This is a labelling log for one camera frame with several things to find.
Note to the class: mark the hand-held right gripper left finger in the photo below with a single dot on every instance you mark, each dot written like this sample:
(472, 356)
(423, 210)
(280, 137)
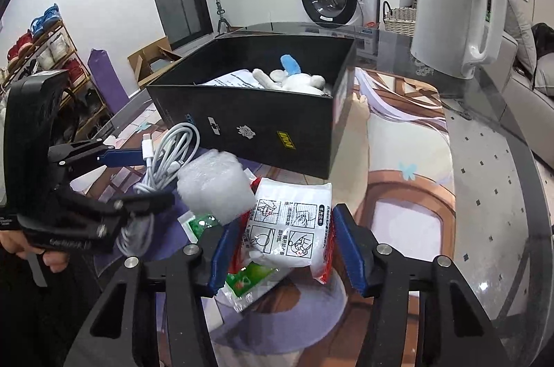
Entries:
(220, 259)

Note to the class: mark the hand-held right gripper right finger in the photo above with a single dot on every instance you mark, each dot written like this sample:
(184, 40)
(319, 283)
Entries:
(350, 254)

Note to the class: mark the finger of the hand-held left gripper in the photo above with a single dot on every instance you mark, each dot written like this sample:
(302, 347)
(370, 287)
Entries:
(121, 158)
(143, 202)

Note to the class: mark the white red printed pack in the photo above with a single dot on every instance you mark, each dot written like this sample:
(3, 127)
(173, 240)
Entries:
(285, 224)

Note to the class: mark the white foam wrap sheet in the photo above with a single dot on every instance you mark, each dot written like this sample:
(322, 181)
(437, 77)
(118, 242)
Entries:
(216, 185)

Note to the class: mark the black cardboard box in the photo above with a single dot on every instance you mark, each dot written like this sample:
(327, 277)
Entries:
(242, 124)

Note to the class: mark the white plush toy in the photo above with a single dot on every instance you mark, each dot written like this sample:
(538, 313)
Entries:
(298, 83)

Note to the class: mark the person's left hand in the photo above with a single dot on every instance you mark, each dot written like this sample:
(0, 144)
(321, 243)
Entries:
(17, 243)

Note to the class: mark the green white medicine sachet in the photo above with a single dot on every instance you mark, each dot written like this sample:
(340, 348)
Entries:
(251, 282)
(201, 225)

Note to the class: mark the purple yoga mat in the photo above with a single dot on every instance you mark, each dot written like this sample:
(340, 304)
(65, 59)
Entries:
(106, 81)

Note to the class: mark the brown cardboard box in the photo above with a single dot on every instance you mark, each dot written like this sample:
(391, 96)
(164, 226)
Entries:
(143, 66)

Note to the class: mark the group of shoes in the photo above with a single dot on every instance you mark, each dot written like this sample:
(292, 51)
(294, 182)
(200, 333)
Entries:
(47, 51)

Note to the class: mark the wooden shoe rack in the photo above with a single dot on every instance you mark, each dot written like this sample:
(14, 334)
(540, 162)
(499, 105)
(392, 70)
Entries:
(68, 36)

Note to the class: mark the white printed paper sheet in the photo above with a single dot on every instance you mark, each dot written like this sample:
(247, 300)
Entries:
(242, 79)

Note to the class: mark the grey sofa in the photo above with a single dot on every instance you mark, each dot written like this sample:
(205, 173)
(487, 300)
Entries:
(541, 124)

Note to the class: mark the wicker basket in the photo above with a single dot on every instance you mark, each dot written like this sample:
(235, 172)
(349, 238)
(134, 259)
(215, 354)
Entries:
(400, 20)

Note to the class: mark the white electric kettle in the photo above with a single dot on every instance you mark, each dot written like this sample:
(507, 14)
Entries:
(441, 16)

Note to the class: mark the grey pillow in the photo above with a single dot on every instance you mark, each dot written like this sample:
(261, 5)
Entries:
(523, 42)

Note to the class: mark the black clothes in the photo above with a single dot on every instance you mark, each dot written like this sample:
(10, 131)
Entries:
(545, 38)

